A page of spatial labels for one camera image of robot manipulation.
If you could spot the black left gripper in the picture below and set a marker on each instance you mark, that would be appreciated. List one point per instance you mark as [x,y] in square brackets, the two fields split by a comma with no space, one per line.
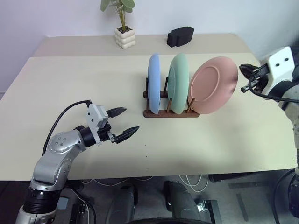
[104,135]

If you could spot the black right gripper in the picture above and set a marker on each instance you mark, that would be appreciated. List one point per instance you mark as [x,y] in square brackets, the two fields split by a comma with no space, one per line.
[260,77]

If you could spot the salmon pink plate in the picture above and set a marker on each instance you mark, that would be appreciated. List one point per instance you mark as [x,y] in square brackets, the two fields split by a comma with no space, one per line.
[210,86]

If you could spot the blue plate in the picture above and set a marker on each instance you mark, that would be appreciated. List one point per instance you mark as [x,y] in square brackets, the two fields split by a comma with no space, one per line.
[154,84]

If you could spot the green plate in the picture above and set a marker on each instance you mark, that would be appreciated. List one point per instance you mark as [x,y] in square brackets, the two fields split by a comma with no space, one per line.
[180,88]

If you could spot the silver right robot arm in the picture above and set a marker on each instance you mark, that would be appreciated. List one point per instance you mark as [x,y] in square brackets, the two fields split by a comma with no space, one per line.
[293,112]

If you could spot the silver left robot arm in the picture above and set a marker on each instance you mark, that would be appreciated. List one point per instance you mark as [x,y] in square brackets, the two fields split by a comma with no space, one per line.
[58,144]

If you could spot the wooden dish rack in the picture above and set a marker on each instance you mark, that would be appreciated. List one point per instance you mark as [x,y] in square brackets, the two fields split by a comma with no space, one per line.
[163,115]

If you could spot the black foam block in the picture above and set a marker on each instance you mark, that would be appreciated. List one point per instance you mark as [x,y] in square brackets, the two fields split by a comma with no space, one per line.
[180,37]

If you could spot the dark rounded shape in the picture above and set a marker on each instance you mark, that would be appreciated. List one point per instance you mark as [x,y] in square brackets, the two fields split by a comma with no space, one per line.
[123,205]
[180,200]

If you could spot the cream bubble plant pot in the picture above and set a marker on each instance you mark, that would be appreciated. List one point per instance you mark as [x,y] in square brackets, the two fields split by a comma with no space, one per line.
[125,39]

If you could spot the black metal table bar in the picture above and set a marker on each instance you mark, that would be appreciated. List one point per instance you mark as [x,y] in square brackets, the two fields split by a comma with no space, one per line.
[233,177]

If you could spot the green leafy plant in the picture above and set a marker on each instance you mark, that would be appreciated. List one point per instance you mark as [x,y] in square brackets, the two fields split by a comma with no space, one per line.
[120,5]

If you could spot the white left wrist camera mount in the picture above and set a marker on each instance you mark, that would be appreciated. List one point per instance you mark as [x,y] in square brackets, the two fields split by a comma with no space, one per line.
[92,116]

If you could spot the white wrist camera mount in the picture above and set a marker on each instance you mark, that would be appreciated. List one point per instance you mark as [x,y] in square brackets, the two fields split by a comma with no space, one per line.
[92,116]
[280,67]

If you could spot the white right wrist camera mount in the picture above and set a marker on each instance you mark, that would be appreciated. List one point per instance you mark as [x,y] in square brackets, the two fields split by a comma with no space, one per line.
[280,67]

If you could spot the black metal base bracket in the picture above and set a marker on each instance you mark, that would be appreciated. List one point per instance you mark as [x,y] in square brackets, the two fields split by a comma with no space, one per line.
[212,212]

